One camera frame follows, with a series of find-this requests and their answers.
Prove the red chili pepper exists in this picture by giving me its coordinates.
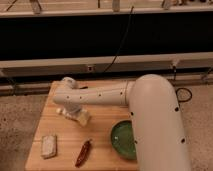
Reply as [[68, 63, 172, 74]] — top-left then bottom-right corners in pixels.
[[75, 140, 91, 167]]

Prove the green ceramic bowl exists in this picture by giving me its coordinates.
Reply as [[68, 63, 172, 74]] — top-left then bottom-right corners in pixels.
[[110, 120, 137, 160]]

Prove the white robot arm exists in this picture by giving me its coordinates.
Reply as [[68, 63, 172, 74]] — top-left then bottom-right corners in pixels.
[[53, 74, 191, 171]]

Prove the white label bottle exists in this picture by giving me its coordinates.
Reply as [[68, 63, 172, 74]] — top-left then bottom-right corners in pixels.
[[56, 108, 84, 121]]

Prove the wooden board table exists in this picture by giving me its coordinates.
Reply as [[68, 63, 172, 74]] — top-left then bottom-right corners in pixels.
[[25, 81, 138, 171]]

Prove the white sponge block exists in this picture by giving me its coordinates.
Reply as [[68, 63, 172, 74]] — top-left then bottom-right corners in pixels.
[[41, 135, 57, 159]]

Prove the black hanging cable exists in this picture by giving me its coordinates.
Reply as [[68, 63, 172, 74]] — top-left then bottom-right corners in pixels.
[[100, 5, 135, 75]]

